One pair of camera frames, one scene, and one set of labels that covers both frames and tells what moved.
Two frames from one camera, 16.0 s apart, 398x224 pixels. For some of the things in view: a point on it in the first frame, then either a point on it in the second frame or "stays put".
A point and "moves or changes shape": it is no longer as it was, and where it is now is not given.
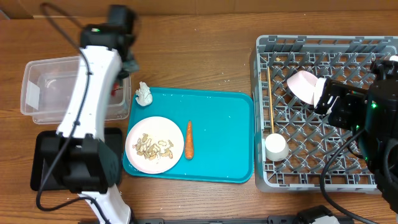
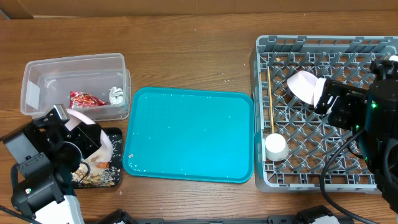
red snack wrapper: [116, 86] moves or changes shape
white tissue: [145, 97] -> [115, 96]
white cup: [277, 147] stays put
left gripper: [133, 67] -> [79, 132]
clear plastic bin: [47, 86] stays put
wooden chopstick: [271, 101] stays put
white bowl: [318, 88] stays put
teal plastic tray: [222, 123] stays put
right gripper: [325, 97] stays put
